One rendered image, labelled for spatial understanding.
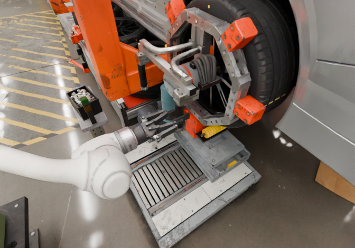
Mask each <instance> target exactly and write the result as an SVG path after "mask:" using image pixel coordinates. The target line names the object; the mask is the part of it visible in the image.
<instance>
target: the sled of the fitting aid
mask: <svg viewBox="0 0 355 248"><path fill-rule="evenodd" d="M174 137H175V138H176V140H177V141H178V142H179V143H180V144H181V146H182V147H183V148H184V149H185V151H186V152H187V153H188V154H189V156H190V157H191V158H192V159H193V160H194V162H195V163H196V164H197V165H198V167H199V168H200V169H201V170H202V171H203V173H204V174H205V175H206V176H207V178H208V179H209V181H211V182H212V183H214V182H215V181H216V180H218V179H219V178H221V177H222V176H224V175H225V174H227V173H228V172H230V171H231V170H233V169H234V168H236V167H237V166H239V165H240V164H242V163H243V162H244V161H246V160H247V159H248V158H249V156H250V154H251V153H250V152H249V151H248V150H247V149H246V148H245V147H244V149H243V150H242V151H240V152H239V153H237V154H235V155H234V156H232V157H231V158H229V159H227V160H226V161H224V162H223V163H222V164H220V165H218V166H217V167H215V168H214V169H212V168H211V167H210V166H209V165H208V164H207V162H206V161H205V160H204V159H203V158H202V157H201V156H200V154H199V153H198V152H197V151H196V150H195V148H194V147H193V146H192V145H191V144H190V143H189V142H188V140H187V139H186V138H185V137H184V136H183V135H182V133H181V132H177V131H176V132H174Z"/></svg>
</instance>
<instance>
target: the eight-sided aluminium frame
mask: <svg viewBox="0 0 355 248"><path fill-rule="evenodd" d="M190 24H194V25H196V27H198V28H201V29H203V30H205V32H207V33H209V34H211V35H213V36H214V38H215V40H216V43H217V45H218V48H219V51H220V53H221V56H222V58H223V61H224V63H225V66H226V68H227V71H228V74H229V76H230V79H231V82H232V85H231V90H230V94H229V98H228V103H227V107H226V111H225V113H221V114H216V115H211V114H209V113H208V112H207V111H206V109H205V108H204V107H202V106H201V105H200V104H199V103H198V102H197V101H196V100H194V101H192V102H190V103H188V104H186V105H184V106H186V108H187V109H188V110H189V111H190V112H191V113H192V114H193V115H194V116H195V117H196V118H197V119H198V120H199V121H200V123H201V124H203V125H204V126H215V125H225V126H226V125H230V124H231V123H233V122H235V121H237V120H239V117H237V116H236V115H235V114H234V113H233V111H234V108H235V104H236V101H237V100H239V99H241V98H243V97H245V96H246V95H247V92H248V89H249V87H250V83H251V77H250V72H248V69H247V67H246V64H245V61H244V58H243V56H242V53H241V50H240V49H238V50H235V51H232V52H228V50H227V48H226V46H225V44H224V42H223V40H222V38H221V36H222V34H223V33H224V32H225V30H226V29H227V28H228V27H229V26H230V25H231V24H230V23H227V21H223V20H221V19H219V18H217V17H215V16H213V15H210V14H208V13H206V12H204V11H202V10H200V9H199V8H196V7H193V8H188V9H184V10H183V11H182V12H181V13H180V15H179V16H178V18H177V19H176V21H175V22H174V23H173V25H172V26H171V27H170V29H169V30H168V31H167V33H166V45H167V47H170V46H176V45H180V35H181V34H182V33H183V32H184V31H185V30H186V28H187V27H188V26H189V25H190ZM179 54H180V51H178V52H173V53H168V54H167V62H168V64H170V62H171V60H172V59H173V58H174V57H175V56H177V55H179Z"/></svg>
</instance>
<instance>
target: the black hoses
mask: <svg viewBox="0 0 355 248"><path fill-rule="evenodd" d="M190 67H191V68H192V69H193V70H194V69H197V71H198V75H199V79H200V82H198V88H199V89H201V90H205V89H207V88H209V87H212V86H214V85H216V84H218V83H220V82H221V78H220V77H219V76H217V75H216V72H217V62H216V58H215V57H214V56H213V55H212V54H208V53H205V54H200V55H198V56H197V58H195V59H193V60H192V61H191V62H190Z"/></svg>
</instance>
